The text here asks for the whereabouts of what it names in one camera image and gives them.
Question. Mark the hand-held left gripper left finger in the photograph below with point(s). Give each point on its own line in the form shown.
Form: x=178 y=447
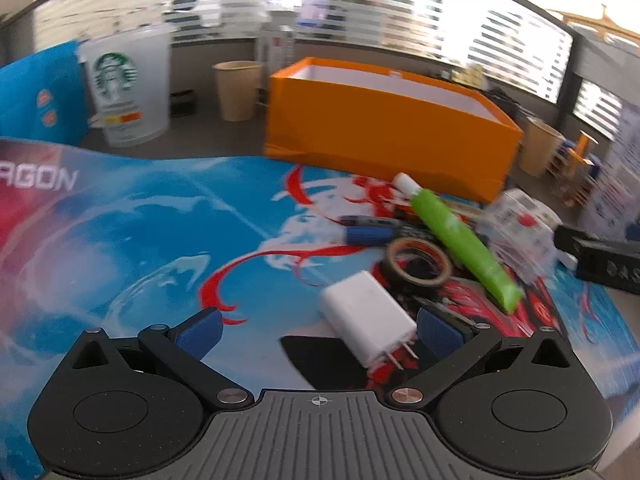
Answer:
x=200 y=334

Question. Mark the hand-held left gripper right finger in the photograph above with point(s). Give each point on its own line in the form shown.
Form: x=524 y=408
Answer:
x=439 y=334

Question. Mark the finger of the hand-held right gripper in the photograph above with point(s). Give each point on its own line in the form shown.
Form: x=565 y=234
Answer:
x=600 y=245

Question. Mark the black tape roll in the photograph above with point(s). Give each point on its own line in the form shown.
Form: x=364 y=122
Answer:
x=417 y=281

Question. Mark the white charger plug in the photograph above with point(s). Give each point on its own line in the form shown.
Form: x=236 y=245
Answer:
x=365 y=315

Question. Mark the green tube with white cap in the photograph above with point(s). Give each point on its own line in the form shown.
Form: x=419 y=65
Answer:
x=460 y=240

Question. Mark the orange cardboard box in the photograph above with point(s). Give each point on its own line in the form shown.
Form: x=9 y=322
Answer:
x=375 y=130

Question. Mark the printed paper sheet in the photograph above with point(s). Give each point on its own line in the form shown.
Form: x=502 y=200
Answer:
x=615 y=185

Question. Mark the wooden rack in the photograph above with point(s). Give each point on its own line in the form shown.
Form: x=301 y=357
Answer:
x=580 y=160

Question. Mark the brown paper cup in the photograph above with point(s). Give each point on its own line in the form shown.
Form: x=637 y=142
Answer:
x=540 y=150
x=240 y=95

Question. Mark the blue marker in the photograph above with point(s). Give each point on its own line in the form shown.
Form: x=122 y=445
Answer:
x=370 y=235

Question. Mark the blue red printed desk mat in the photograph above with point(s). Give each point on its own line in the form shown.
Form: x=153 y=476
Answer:
x=125 y=235

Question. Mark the small black object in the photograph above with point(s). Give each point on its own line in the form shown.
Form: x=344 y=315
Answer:
x=182 y=102

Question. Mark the translucent plastic cup green logo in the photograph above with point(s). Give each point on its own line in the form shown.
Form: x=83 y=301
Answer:
x=125 y=110

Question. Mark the striped glass partition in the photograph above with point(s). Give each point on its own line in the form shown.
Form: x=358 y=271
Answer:
x=450 y=35

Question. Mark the tall cardboard carton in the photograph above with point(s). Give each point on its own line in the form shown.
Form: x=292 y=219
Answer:
x=277 y=60

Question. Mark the blue plastic bag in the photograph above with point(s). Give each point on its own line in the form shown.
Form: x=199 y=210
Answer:
x=30 y=105

